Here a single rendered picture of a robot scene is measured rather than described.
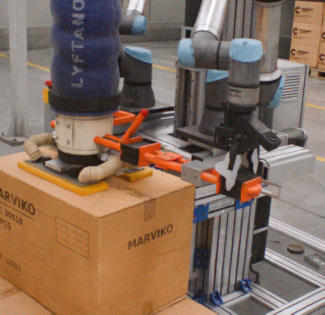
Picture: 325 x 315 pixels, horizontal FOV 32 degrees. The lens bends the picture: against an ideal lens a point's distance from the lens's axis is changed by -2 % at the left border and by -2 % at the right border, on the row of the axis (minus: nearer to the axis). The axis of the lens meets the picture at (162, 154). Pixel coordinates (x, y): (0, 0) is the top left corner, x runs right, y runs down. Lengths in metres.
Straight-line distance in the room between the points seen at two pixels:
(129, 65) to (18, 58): 3.11
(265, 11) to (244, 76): 0.48
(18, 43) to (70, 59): 3.66
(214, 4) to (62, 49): 0.46
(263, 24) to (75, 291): 0.99
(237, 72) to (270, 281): 1.60
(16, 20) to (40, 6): 6.71
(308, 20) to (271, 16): 8.25
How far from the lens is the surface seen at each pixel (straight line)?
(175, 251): 1.85
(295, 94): 2.46
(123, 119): 2.00
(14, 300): 1.96
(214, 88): 1.97
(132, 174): 1.80
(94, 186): 1.71
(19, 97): 5.45
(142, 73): 2.34
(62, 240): 1.71
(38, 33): 11.90
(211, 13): 1.59
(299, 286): 2.80
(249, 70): 1.36
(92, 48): 1.69
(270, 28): 1.84
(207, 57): 1.47
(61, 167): 1.77
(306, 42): 10.09
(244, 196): 1.41
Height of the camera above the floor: 1.58
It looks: 18 degrees down
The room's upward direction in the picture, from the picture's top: 3 degrees clockwise
